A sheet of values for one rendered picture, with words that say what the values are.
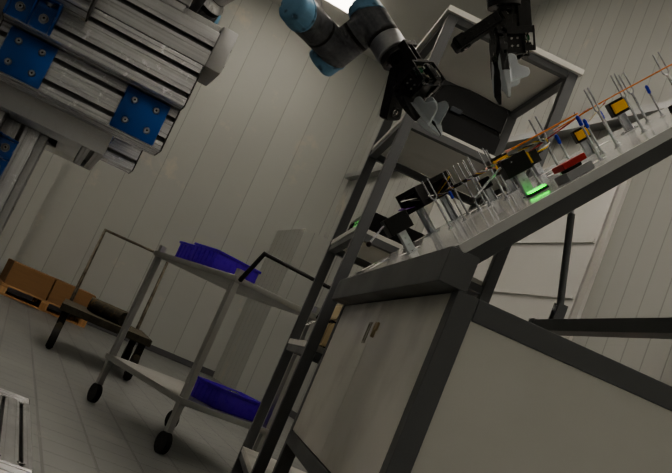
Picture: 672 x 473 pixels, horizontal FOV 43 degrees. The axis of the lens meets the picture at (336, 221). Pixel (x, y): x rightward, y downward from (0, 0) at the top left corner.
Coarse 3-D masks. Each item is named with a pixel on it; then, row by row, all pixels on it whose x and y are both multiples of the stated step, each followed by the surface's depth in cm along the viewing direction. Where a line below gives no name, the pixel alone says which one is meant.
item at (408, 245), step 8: (392, 216) 204; (400, 216) 205; (408, 216) 205; (384, 224) 205; (392, 224) 204; (400, 224) 204; (408, 224) 205; (392, 232) 204; (400, 232) 206; (400, 240) 207; (408, 240) 206; (408, 248) 205; (416, 248) 205
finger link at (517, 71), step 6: (510, 54) 176; (498, 60) 177; (510, 60) 176; (516, 60) 176; (498, 66) 177; (510, 66) 175; (516, 66) 175; (522, 66) 175; (504, 72) 174; (510, 72) 175; (516, 72) 175; (522, 72) 175; (528, 72) 175; (504, 78) 174; (510, 78) 174; (516, 78) 174; (504, 84) 174; (510, 84) 174; (504, 90) 175; (510, 90) 174; (510, 96) 174
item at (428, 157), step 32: (448, 32) 282; (448, 64) 324; (480, 64) 312; (544, 64) 286; (512, 96) 327; (544, 96) 309; (384, 128) 332; (416, 128) 277; (512, 128) 340; (544, 128) 286; (384, 160) 331; (416, 160) 318; (448, 160) 302; (480, 160) 279; (544, 160) 282; (352, 192) 328; (352, 256) 268; (384, 256) 298; (320, 288) 321; (480, 288) 274; (320, 320) 264; (288, 352) 316; (320, 352) 266; (288, 384) 263; (256, 416) 311; (288, 416) 259
